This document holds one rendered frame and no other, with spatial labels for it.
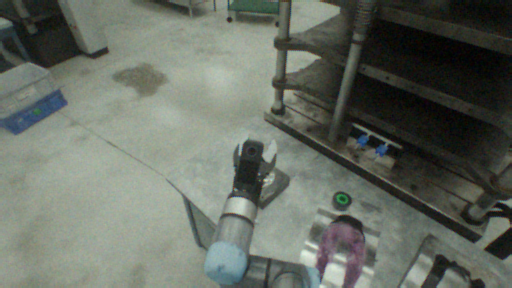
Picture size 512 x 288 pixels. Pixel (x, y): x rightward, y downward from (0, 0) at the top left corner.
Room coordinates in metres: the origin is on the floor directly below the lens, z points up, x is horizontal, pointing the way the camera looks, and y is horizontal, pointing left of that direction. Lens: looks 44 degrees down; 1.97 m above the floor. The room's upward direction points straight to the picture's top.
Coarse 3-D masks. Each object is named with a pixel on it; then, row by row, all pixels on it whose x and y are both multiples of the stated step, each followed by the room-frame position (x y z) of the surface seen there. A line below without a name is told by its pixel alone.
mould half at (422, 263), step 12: (432, 240) 0.57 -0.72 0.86; (420, 252) 0.49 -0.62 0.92; (432, 252) 0.49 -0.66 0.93; (444, 252) 0.52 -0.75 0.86; (456, 252) 0.52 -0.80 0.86; (420, 264) 0.45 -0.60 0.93; (432, 264) 0.44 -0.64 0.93; (468, 264) 0.47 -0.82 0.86; (408, 276) 0.41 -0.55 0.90; (420, 276) 0.41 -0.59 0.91; (444, 276) 0.40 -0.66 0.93; (456, 276) 0.40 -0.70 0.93; (480, 276) 0.43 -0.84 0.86
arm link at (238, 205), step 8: (232, 200) 0.34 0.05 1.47; (240, 200) 0.34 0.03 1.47; (248, 200) 0.35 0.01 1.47; (224, 208) 0.33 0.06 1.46; (232, 208) 0.32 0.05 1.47; (240, 208) 0.32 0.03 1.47; (248, 208) 0.33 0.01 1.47; (256, 208) 0.34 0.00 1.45; (248, 216) 0.31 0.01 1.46; (256, 224) 0.31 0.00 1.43
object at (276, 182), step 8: (272, 176) 0.91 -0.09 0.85; (280, 176) 0.90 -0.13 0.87; (288, 176) 0.90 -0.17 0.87; (264, 184) 0.87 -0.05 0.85; (272, 184) 0.85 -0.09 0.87; (280, 184) 0.85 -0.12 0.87; (288, 184) 0.89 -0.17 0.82; (264, 192) 0.80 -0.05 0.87; (272, 192) 0.80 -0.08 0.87; (280, 192) 0.84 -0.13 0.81; (264, 200) 0.76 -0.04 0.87; (272, 200) 0.80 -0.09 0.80
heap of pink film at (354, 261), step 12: (336, 228) 0.60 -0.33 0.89; (348, 228) 0.61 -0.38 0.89; (324, 240) 0.54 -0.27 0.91; (336, 240) 0.55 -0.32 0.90; (348, 240) 0.55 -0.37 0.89; (360, 240) 0.56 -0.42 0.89; (324, 252) 0.49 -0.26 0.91; (348, 252) 0.50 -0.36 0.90; (360, 252) 0.49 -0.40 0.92; (324, 264) 0.46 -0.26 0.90; (348, 264) 0.45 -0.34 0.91; (360, 264) 0.45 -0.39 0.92; (348, 276) 0.41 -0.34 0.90; (360, 276) 0.41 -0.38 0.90
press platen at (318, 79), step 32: (320, 64) 1.69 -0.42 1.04; (320, 96) 1.37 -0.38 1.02; (352, 96) 1.33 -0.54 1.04; (384, 96) 1.33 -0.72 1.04; (416, 96) 1.33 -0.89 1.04; (384, 128) 1.10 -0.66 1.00; (416, 128) 1.06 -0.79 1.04; (448, 128) 1.06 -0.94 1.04; (480, 128) 1.06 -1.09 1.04; (448, 160) 0.89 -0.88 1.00; (480, 160) 0.85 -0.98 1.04
